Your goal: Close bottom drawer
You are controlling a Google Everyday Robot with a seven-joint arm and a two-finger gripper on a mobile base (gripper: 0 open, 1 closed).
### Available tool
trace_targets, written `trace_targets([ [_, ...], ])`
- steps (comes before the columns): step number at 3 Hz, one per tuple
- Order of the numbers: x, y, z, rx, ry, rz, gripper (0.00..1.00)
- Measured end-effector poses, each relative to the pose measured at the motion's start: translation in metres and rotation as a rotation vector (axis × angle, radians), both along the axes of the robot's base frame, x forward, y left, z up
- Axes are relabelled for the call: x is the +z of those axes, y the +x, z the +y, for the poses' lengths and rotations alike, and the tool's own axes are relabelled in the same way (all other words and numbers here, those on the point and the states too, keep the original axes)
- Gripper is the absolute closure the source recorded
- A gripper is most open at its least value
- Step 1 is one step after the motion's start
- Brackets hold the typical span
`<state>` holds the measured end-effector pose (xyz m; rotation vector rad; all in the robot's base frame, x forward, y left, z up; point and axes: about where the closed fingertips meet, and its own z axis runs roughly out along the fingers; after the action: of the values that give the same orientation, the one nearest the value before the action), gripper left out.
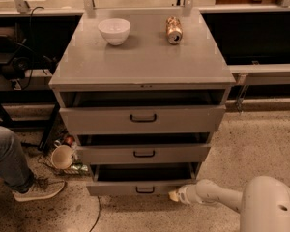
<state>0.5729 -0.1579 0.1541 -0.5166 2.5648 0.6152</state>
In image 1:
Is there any gold soda can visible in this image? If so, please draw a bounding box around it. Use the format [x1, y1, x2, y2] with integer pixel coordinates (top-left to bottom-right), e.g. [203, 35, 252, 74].
[166, 16, 183, 44]

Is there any white ceramic bowl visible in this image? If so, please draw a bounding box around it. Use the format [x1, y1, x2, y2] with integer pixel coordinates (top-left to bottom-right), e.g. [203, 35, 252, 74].
[98, 18, 131, 45]

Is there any black cable on floor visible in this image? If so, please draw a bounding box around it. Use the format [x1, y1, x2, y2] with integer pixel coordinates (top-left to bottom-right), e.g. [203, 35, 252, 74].
[88, 195, 102, 232]

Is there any grey bottom drawer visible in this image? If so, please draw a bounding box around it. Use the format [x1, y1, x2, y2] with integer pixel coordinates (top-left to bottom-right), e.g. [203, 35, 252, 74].
[87, 162, 200, 196]

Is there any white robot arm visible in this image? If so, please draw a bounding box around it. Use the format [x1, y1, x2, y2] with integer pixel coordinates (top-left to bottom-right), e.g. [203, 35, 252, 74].
[169, 176, 290, 232]

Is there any grey middle drawer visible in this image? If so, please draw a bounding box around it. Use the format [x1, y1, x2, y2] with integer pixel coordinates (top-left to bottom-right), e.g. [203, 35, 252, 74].
[77, 133, 211, 164]

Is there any black machine on left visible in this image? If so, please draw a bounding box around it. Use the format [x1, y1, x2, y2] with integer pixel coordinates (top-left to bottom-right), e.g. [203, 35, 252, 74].
[0, 23, 56, 90]

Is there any grey drawer cabinet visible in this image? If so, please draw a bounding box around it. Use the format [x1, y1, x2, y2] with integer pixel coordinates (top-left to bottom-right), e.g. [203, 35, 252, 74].
[48, 7, 237, 179]

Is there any cream mug on floor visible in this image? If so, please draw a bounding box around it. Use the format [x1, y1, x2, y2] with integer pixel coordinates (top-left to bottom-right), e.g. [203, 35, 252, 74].
[50, 140, 75, 170]

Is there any person's leg in jeans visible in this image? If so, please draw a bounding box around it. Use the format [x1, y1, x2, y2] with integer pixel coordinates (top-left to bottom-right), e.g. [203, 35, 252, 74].
[0, 126, 34, 193]

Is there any grey top drawer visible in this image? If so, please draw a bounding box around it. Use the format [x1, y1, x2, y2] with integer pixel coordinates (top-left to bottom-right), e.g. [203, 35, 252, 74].
[60, 90, 225, 135]

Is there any grey sneaker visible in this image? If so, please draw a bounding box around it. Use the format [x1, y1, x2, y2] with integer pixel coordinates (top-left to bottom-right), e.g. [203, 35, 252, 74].
[14, 177, 66, 202]

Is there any red brown cup on floor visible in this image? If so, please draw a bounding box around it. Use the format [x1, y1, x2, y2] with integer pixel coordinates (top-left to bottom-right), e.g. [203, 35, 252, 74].
[64, 135, 75, 146]

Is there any grey drawer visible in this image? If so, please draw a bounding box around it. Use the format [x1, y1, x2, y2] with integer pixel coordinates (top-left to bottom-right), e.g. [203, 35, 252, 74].
[87, 162, 200, 196]
[77, 133, 211, 164]
[60, 90, 225, 135]

